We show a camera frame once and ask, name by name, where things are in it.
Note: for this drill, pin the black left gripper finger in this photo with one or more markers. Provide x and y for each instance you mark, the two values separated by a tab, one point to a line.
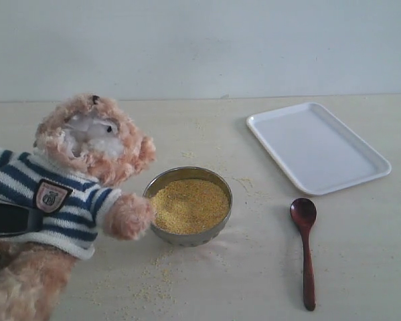
17	220

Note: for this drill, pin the beige teddy bear striped sweater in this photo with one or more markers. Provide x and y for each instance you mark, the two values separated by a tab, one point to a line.
83	150

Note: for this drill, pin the dark red wooden spoon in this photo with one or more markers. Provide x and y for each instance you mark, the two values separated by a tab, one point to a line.
303	212

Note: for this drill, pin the yellow millet grain in bowl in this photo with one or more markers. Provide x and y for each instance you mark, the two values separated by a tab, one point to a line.
189	206

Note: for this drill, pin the white rectangular plastic tray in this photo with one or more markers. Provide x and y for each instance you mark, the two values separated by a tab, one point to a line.
317	152

